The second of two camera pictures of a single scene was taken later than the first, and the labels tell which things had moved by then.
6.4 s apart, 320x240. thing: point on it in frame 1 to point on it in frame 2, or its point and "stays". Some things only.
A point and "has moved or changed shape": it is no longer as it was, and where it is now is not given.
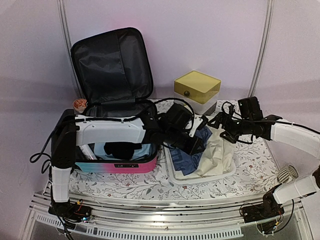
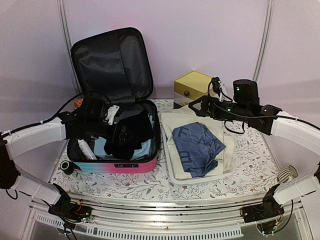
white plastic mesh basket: x=195 y=180 stays
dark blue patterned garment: x=185 y=162 has moved or changed shape
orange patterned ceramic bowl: x=79 y=105 stays
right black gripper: x=220 y=117 to x=205 y=106
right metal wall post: x=269 y=6 stays
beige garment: x=218 y=158 has moved or changed shape
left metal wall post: x=65 y=28 stays
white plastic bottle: x=88 y=152 stays
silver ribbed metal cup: x=286 y=174 stays
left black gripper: x=198 y=141 to x=112 y=133
